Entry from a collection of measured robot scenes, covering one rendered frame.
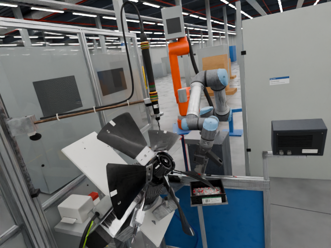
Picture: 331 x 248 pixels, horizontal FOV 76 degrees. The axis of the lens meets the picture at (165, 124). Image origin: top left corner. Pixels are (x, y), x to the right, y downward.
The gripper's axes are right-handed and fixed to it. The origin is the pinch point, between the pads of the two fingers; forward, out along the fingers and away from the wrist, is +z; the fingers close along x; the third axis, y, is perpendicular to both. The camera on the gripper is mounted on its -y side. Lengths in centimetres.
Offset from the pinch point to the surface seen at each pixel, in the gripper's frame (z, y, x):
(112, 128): -26, 49, 23
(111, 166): -24, 32, 49
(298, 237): 78, -90, -69
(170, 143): -15.4, 22.4, 1.0
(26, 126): -29, 77, 48
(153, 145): -13.0, 31.7, 4.9
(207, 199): 15.8, -5.8, -0.4
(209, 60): -9, 132, -796
